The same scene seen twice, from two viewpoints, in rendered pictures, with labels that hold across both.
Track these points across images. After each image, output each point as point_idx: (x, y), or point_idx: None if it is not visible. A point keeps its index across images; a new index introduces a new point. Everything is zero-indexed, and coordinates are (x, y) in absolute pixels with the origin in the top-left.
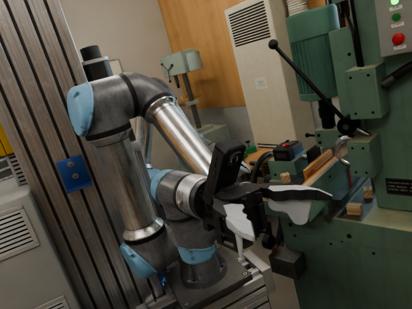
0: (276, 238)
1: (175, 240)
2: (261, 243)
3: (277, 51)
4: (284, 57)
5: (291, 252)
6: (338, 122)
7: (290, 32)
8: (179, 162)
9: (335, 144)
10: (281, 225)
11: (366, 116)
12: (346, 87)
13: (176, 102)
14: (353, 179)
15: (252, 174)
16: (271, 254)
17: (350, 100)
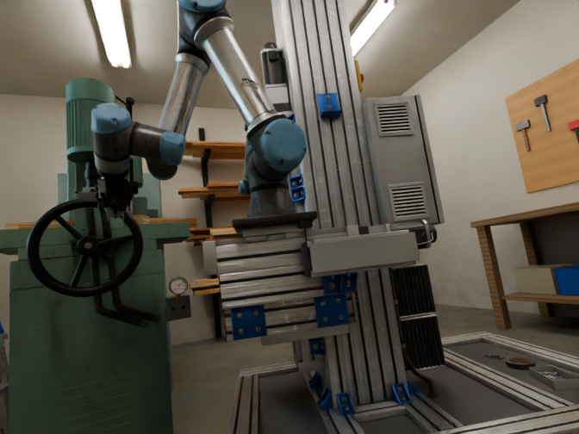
0: (144, 311)
1: None
2: (187, 282)
3: (131, 109)
4: (132, 117)
5: (171, 296)
6: (137, 182)
7: (111, 97)
8: (183, 147)
9: (132, 200)
10: (163, 269)
11: (142, 184)
12: (141, 163)
13: (245, 130)
14: None
15: (131, 215)
16: (184, 295)
17: (142, 171)
